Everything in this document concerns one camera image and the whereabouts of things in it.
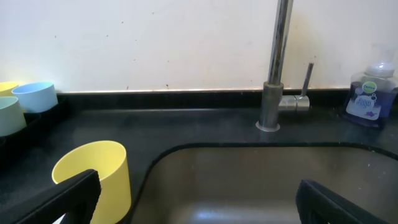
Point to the blue cup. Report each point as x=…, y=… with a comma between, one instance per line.
x=37, y=99

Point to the blue soap bottle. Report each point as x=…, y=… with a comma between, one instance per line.
x=368, y=102

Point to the steel tap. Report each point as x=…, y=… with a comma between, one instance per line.
x=273, y=102

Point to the yellow cup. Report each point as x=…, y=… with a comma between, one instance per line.
x=6, y=88
x=115, y=186

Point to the grey cup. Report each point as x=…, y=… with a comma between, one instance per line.
x=11, y=119

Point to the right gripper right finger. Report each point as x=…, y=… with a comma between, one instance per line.
x=323, y=208

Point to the black tray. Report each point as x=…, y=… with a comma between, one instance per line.
x=37, y=127

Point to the steel sink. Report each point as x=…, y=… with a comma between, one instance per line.
x=233, y=186

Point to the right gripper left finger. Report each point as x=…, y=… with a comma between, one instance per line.
x=74, y=193

